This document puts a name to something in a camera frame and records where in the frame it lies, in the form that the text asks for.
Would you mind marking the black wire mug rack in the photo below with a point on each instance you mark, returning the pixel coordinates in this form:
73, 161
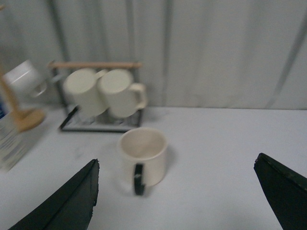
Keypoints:
75, 121

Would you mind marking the cream ribbed mug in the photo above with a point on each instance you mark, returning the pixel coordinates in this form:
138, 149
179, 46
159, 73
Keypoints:
82, 86
124, 97

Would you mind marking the wooden mug tree stand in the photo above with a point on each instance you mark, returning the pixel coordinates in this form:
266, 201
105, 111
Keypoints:
21, 112

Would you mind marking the white mug on tree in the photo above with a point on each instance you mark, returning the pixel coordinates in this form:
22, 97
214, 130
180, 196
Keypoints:
26, 80

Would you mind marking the cream mug with black handle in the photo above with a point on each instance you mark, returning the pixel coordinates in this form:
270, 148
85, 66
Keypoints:
143, 153

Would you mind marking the cream ribbed mug left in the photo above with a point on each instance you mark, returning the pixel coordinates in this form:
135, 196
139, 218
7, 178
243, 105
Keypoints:
82, 86

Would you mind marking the cream ribbed mug right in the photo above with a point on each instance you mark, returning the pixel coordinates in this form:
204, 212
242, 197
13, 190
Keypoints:
124, 97

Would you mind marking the grey curtain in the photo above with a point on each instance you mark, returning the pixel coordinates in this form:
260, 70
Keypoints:
195, 53

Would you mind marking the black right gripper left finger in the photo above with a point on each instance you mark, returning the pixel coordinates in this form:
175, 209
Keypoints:
70, 207

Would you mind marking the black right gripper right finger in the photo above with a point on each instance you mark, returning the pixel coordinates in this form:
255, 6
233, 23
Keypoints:
285, 191

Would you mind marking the blue white milk carton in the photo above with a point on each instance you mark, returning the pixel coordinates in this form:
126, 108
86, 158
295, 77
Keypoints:
12, 147

